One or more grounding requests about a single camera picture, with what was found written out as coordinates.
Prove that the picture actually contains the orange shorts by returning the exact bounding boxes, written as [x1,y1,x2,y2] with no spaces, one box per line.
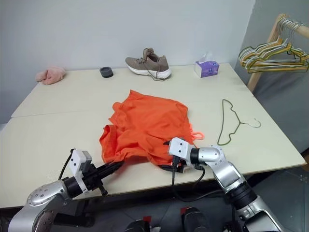
[99,89,205,170]

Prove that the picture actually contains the wooden clothes rack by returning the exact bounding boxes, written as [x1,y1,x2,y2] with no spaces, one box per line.
[247,14,309,92]

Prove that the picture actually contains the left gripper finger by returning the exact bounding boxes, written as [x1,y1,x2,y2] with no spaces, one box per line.
[98,166,123,180]
[96,161,125,173]

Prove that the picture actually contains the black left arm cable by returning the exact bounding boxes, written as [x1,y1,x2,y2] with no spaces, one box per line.
[57,149,74,181]

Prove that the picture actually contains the olive green wire hanger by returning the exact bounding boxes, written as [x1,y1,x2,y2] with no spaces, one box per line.
[216,99,262,146]

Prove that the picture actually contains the black round dish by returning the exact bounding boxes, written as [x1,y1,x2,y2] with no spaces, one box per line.
[99,67,114,79]

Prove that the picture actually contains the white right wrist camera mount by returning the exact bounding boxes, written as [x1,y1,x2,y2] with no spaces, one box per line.
[168,137,194,167]

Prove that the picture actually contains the white wire hanger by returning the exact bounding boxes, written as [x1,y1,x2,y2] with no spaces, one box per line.
[240,18,309,66]

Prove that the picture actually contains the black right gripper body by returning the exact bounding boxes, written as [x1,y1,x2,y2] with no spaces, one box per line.
[168,156,188,174]

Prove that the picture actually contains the large dark rounded shape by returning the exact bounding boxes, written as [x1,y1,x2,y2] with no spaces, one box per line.
[181,207,214,232]

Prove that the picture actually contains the brown sneaker with white sole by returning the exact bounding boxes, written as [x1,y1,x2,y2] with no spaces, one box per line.
[125,47,172,82]

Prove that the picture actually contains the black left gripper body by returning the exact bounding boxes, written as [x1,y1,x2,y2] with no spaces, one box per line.
[83,163,109,197]

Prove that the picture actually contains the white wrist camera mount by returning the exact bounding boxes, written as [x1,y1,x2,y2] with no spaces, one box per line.
[70,149,94,195]
[168,137,194,167]

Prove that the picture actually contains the purple tissue box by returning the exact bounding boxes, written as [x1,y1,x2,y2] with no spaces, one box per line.
[195,52,220,78]

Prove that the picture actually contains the pink towel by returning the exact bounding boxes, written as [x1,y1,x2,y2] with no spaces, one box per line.
[35,64,67,86]

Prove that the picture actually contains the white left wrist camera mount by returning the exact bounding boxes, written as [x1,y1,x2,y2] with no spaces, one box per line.
[70,149,94,195]

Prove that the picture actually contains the hangers on wooden rack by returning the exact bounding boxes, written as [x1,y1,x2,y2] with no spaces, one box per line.
[238,23,309,74]

